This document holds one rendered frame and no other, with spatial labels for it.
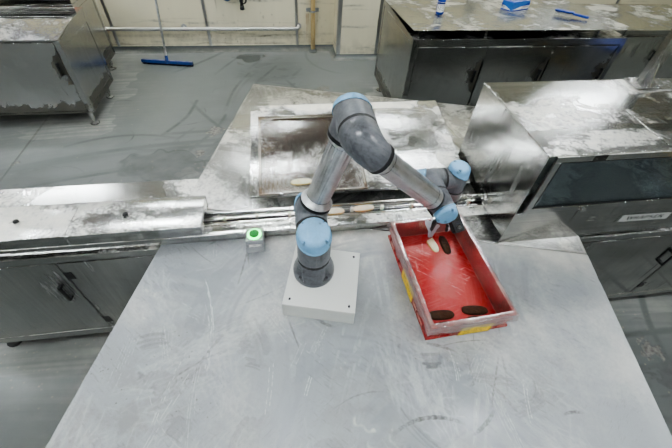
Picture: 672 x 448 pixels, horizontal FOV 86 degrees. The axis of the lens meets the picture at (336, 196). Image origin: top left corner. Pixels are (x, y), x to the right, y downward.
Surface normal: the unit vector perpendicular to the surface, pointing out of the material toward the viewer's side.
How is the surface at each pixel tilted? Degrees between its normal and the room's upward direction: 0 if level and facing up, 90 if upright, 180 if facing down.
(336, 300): 0
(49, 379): 0
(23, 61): 90
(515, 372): 0
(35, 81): 89
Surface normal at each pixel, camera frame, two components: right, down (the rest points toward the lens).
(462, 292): 0.05, -0.70
